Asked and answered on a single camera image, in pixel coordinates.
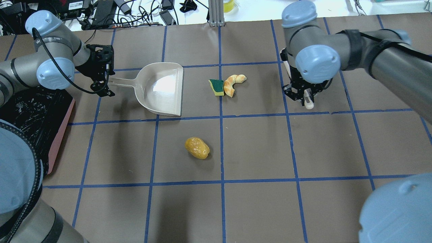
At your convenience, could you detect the green yellow sponge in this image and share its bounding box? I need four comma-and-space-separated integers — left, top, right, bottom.
208, 79, 225, 96

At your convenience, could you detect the yellow round bread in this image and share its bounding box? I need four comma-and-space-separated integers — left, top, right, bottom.
185, 137, 210, 160

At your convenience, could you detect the croissant bread piece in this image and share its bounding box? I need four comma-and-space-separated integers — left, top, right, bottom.
223, 74, 247, 98

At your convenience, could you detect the yellow tape roll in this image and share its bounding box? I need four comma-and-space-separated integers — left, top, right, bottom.
223, 0, 239, 14

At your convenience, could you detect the beige hand brush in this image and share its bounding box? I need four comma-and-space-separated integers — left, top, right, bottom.
303, 89, 315, 110

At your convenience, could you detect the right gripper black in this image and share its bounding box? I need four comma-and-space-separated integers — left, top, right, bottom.
281, 48, 333, 104

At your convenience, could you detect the aluminium frame post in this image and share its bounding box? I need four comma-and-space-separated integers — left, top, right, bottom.
208, 0, 225, 27

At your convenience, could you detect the beige plastic dustpan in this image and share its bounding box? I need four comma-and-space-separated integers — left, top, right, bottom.
110, 62, 184, 116

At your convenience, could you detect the black power adapter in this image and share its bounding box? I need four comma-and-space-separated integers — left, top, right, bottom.
90, 0, 115, 29

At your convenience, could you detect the bin with black bag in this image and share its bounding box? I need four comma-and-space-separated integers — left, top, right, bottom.
0, 87, 75, 175

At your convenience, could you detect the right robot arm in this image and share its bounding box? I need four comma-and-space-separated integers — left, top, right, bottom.
280, 0, 432, 243

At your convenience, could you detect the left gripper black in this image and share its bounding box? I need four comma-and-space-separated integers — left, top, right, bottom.
80, 45, 115, 97

